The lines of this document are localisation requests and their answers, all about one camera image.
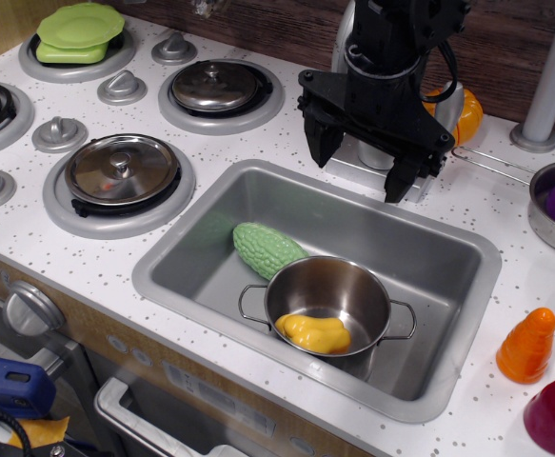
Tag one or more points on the orange toy pumpkin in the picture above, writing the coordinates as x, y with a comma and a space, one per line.
461, 114

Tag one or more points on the grey stove knob upper-middle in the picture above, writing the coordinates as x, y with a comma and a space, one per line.
124, 88

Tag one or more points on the steel pot lid front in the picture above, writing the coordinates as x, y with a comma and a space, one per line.
121, 169

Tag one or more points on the blue plastic clamp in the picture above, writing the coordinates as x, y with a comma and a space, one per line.
26, 391

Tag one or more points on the grey toy sink basin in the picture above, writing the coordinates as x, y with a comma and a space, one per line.
445, 273

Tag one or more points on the grey oven door handle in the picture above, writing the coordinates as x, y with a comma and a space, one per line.
107, 403

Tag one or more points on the steel pot lid rear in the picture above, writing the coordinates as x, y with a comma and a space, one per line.
214, 86

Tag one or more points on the steel saucepan with handle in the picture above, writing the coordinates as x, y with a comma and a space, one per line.
540, 183

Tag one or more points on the steel pot lid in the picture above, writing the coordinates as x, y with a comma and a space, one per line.
214, 86
121, 169

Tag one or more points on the grey vertical pole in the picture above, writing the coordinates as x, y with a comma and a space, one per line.
537, 134

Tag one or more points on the yellow toy bell pepper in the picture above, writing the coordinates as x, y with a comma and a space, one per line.
319, 335

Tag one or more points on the orange toy carrot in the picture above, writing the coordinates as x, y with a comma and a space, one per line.
524, 354

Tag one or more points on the small steel two-handled pot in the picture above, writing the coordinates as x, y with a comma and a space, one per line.
322, 287

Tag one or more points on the green toy plate lower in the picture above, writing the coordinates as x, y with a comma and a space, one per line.
51, 55

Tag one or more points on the green bumpy toy gourd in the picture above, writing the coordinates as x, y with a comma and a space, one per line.
265, 250

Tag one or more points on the silver toy faucet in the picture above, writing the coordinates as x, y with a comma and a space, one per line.
356, 160

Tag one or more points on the grey stove knob middle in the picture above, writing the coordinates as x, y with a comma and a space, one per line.
60, 135

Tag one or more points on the green toy plate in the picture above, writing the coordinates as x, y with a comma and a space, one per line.
51, 55
80, 26

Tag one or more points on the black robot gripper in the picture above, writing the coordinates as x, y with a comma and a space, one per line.
379, 99

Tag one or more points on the green toy plate upper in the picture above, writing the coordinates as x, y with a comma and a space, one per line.
80, 26

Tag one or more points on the grey oven dial knob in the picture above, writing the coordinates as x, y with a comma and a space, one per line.
29, 312

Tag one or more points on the grey stove knob top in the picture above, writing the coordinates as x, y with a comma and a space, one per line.
174, 50

